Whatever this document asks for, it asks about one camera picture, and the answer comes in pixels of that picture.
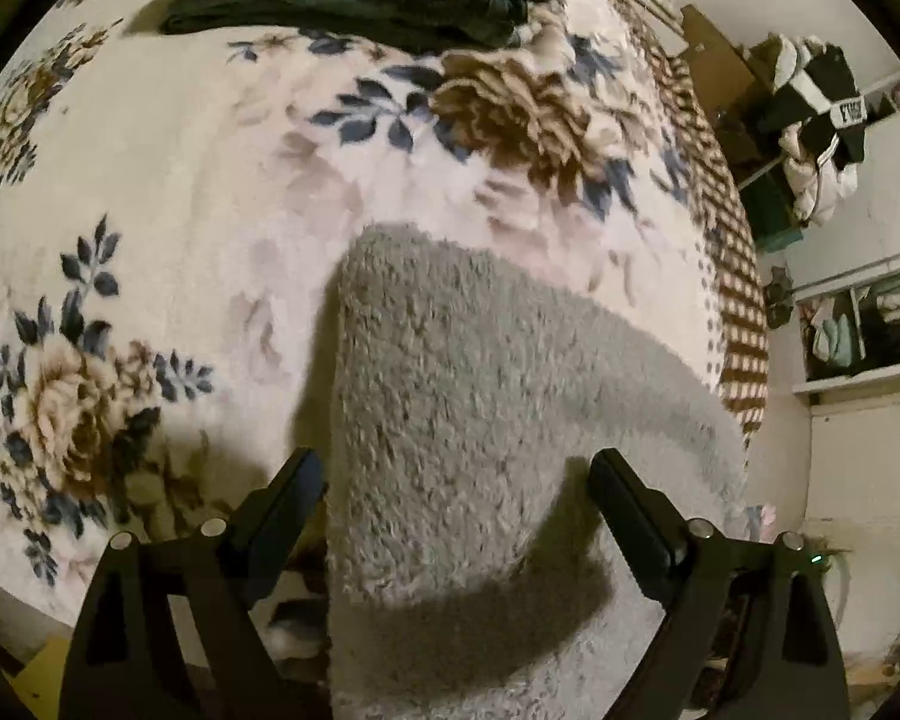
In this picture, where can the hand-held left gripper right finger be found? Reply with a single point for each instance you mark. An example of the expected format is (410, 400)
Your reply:
(641, 525)

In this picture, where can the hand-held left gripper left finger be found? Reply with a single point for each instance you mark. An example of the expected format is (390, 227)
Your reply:
(277, 532)

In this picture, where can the grey fleece pants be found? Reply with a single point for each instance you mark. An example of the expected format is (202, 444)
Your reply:
(457, 427)

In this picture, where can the brown checkered bed sheet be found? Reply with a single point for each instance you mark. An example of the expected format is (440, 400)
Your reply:
(742, 315)

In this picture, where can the pair of dark slippers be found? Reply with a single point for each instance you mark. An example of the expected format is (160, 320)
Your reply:
(780, 300)

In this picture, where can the yellow box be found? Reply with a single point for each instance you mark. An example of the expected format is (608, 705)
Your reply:
(41, 682)

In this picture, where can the white open shelf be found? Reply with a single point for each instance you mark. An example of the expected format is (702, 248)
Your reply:
(862, 330)

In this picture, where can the green storage bin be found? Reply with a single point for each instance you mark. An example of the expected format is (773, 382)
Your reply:
(769, 217)

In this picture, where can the floral bed blanket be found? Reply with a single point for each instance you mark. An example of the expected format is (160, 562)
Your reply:
(195, 202)

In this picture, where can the white puffy jacket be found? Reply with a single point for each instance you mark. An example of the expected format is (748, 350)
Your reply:
(817, 187)

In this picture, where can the large cardboard box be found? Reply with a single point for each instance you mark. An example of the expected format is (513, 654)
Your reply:
(712, 52)

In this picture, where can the black and white jacket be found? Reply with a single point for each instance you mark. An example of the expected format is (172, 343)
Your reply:
(825, 75)

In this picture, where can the dark folded jeans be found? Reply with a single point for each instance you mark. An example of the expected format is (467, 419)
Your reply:
(345, 7)

